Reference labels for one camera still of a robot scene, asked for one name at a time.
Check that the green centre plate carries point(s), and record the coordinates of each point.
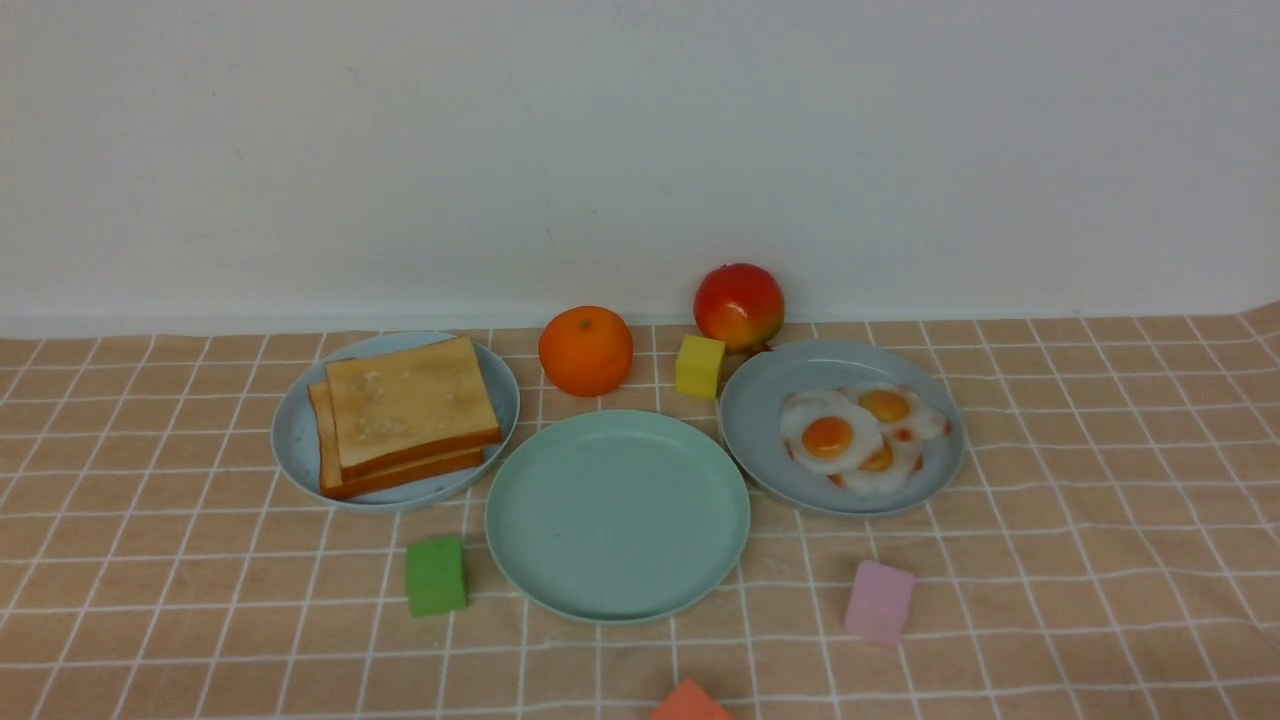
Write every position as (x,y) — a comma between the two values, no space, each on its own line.
(618,517)

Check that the toast slice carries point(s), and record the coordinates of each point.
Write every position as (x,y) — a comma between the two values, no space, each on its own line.
(414,405)
(332,484)

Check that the pink cube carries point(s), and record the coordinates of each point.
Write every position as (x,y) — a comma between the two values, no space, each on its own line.
(879,603)

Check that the light blue left plate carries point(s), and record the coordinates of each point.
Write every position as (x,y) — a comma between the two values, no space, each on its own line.
(296,444)

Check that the fried egg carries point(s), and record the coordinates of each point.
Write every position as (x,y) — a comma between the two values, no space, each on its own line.
(902,415)
(885,472)
(826,432)

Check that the yellow cube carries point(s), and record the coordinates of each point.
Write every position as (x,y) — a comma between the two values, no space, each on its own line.
(698,366)

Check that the green cube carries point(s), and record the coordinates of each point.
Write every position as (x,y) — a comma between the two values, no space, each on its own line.
(435,576)

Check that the orange-red cube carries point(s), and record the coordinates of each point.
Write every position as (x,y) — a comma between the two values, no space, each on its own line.
(689,701)

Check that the red yellow apple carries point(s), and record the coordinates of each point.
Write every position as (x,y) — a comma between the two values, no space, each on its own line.
(741,305)

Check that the orange mandarin fruit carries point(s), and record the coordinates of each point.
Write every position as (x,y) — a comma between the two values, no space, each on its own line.
(586,351)

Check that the grey-blue right plate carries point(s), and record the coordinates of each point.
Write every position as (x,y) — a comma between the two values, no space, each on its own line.
(749,411)

